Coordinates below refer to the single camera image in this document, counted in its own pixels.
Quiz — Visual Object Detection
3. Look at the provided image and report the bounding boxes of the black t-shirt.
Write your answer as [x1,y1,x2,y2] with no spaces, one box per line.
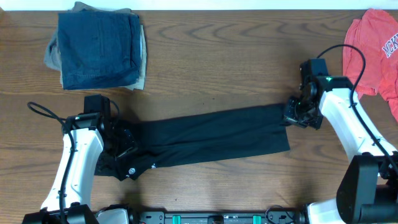
[95,104,290,181]

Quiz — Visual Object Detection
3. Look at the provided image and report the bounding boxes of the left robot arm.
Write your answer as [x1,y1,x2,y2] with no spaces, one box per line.
[23,95,140,223]

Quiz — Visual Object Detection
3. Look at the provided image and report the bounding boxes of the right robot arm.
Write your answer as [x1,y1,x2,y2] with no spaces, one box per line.
[284,58,397,223]

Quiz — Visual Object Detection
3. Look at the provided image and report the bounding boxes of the folded navy blue trousers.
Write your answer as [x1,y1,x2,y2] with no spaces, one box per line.
[58,11,141,90]

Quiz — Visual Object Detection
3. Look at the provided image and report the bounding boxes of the folded khaki beige trousers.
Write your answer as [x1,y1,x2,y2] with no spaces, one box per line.
[44,1,147,91]

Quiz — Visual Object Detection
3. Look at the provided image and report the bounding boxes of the red printed t-shirt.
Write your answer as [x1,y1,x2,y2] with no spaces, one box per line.
[345,9,397,118]

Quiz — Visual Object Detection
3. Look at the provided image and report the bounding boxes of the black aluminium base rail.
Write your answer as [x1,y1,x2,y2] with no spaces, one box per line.
[96,210,312,224]

